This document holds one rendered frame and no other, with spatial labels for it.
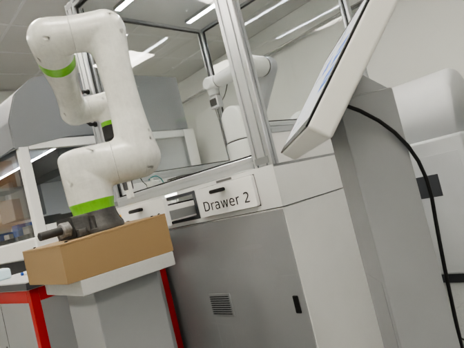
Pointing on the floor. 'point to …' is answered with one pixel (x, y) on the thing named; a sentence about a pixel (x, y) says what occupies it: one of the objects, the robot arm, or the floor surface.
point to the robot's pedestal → (120, 306)
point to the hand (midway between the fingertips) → (129, 190)
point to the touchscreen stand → (391, 227)
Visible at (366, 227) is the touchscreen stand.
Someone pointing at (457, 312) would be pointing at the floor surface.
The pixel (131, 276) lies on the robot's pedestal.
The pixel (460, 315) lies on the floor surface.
